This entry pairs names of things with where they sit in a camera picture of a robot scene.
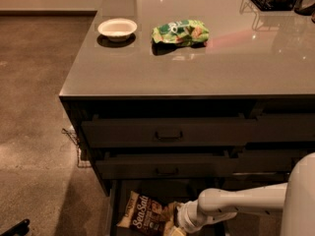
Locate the white paper bowl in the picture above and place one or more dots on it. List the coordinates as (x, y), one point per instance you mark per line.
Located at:
(117, 30)

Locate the dark right top drawer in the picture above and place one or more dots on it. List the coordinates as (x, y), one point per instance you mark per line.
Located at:
(285, 128)

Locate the dark counter cabinet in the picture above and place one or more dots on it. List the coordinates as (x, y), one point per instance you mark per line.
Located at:
(254, 63)

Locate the wire rack on floor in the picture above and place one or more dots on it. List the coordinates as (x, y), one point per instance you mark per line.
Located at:
(82, 160)

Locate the dark right bottom drawer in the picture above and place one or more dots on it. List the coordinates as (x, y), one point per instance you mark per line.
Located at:
(248, 181)

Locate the black object bottom left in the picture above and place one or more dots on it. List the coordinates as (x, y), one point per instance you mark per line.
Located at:
(20, 229)

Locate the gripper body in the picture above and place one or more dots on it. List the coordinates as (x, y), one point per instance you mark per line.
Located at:
(184, 216)

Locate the brown sea salt chip bag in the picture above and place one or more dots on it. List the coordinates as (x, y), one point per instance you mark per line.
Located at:
(147, 216)

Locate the dark right middle drawer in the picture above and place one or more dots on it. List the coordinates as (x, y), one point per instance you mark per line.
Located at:
(268, 160)

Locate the open bottom drawer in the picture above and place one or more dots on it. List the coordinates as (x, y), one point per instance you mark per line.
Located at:
(164, 191)

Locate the green chip bag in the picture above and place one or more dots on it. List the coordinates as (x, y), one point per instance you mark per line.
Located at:
(181, 33)

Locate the dark drawer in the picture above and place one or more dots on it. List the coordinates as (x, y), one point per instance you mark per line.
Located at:
(166, 165)
(168, 132)
(285, 128)
(248, 181)
(268, 160)

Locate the dark round object on counter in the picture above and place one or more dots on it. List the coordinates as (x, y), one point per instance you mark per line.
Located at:
(304, 7)

